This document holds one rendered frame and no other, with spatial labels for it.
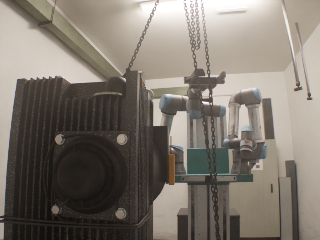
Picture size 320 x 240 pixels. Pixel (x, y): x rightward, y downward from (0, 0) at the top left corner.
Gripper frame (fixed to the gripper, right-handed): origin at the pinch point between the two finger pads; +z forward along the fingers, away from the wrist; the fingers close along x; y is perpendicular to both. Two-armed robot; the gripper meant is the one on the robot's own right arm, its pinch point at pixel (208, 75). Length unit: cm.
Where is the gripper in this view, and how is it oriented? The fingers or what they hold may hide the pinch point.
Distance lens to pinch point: 106.9
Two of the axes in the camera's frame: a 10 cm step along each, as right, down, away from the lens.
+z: 1.0, -1.6, -9.8
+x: -9.9, 0.1, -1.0
